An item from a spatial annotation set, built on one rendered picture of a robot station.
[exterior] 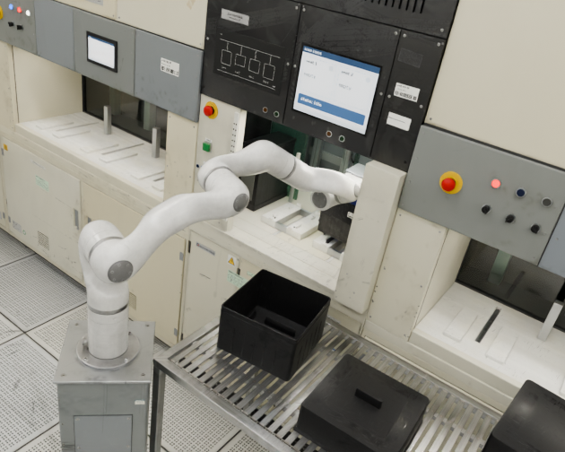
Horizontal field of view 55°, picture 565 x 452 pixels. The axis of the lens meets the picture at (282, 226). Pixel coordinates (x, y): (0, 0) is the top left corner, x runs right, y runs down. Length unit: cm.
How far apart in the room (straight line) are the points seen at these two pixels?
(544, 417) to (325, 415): 57
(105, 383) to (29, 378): 116
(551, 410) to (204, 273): 146
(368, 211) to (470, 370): 62
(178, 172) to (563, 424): 165
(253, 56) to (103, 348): 108
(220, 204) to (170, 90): 80
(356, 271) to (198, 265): 84
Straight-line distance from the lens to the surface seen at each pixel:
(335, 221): 217
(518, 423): 156
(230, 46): 203
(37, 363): 294
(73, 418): 187
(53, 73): 338
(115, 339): 174
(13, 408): 276
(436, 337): 195
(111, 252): 152
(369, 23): 172
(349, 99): 177
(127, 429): 190
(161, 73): 229
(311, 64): 183
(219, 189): 158
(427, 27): 165
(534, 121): 160
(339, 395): 163
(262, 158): 165
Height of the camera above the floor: 200
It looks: 29 degrees down
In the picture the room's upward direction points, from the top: 10 degrees clockwise
